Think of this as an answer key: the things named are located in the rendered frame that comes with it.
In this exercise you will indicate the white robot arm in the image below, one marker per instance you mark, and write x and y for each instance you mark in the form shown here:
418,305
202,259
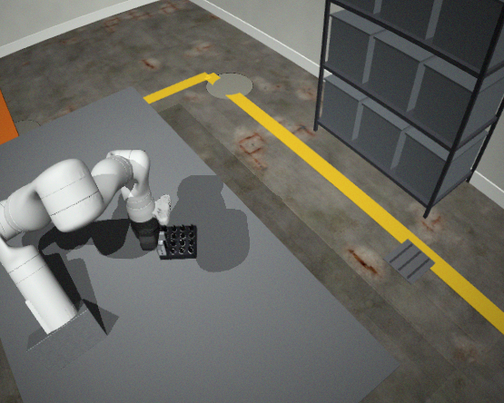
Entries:
74,197

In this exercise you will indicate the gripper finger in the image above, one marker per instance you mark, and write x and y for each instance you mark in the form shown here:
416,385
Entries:
162,238
161,248

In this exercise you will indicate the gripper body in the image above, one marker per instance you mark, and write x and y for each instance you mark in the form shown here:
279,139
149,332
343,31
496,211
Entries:
146,221

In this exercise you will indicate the black knob box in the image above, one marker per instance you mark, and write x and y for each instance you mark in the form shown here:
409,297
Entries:
185,241

